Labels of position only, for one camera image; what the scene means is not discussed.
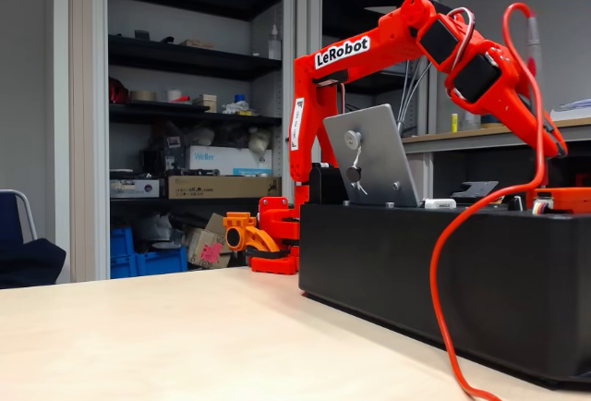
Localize grey test probe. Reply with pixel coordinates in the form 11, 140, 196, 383
524, 8, 551, 189

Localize grey metal hinged lid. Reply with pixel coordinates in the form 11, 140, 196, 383
322, 103, 421, 208

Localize red probe cable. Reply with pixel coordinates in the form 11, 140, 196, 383
428, 2, 549, 401

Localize white paper stack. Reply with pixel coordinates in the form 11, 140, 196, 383
551, 98, 591, 121

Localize red display module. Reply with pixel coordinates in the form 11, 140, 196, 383
525, 187, 591, 214

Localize wooden top desk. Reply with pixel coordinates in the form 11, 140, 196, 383
399, 116, 591, 201

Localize black task box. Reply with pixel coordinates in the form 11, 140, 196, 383
298, 201, 591, 391

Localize white plastic bottle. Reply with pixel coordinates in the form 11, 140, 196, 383
268, 24, 283, 61

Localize white stuffed bag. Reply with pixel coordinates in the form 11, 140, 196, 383
247, 127, 273, 152

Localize white crumpled cloth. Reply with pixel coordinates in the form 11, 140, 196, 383
222, 100, 254, 116

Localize orange printed clamp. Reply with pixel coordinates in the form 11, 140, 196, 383
223, 212, 283, 254

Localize white Weller box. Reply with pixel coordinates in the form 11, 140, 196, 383
186, 145, 273, 176

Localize small wooden box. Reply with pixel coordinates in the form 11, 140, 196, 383
192, 93, 218, 114

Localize long brown cardboard box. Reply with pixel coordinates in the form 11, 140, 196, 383
167, 175, 283, 200

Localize small brown cardboard box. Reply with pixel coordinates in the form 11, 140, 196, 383
205, 213, 228, 236

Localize cardboard box pink sticker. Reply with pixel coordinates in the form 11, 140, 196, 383
187, 227, 232, 269

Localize grey crumpled plastic bag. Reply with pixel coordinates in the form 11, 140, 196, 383
136, 213, 186, 250

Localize low blue plastic crate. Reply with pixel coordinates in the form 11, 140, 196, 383
133, 246, 188, 277

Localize grey white flat box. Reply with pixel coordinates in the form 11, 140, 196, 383
109, 178, 166, 200

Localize red rounded object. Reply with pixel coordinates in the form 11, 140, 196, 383
109, 77, 130, 105

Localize tall blue plastic crate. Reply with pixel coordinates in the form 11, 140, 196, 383
109, 227, 136, 280

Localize dark jacket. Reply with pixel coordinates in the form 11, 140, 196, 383
0, 237, 67, 289

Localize multicolour ribbon cable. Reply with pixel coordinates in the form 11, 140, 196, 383
530, 196, 555, 216

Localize black latch bracket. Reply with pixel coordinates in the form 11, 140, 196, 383
450, 180, 507, 203

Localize blue metal frame chair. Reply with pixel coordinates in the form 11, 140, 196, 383
0, 188, 39, 245

